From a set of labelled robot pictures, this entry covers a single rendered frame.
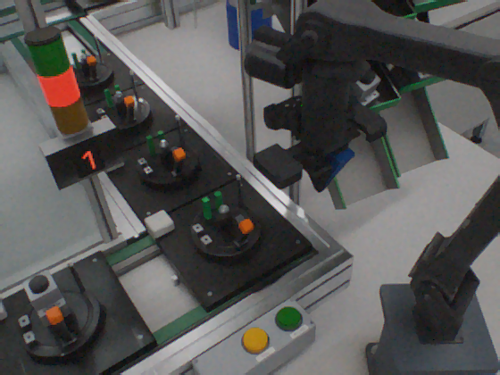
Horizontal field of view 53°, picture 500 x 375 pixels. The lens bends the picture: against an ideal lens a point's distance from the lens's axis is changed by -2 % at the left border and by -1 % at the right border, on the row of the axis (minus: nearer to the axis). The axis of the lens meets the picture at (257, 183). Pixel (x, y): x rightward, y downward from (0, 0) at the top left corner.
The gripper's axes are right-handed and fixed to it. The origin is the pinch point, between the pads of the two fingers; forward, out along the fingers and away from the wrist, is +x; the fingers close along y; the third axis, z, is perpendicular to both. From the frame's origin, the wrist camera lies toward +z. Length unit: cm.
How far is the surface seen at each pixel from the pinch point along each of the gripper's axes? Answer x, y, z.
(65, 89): -8.3, 23.8, 29.1
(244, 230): 18.9, 6.0, 11.8
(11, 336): 28, 47, 23
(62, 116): -4.0, 25.5, 29.6
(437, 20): 39, -119, 70
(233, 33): 33, -47, 99
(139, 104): 26, 0, 70
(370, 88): 0.7, -21.2, 11.6
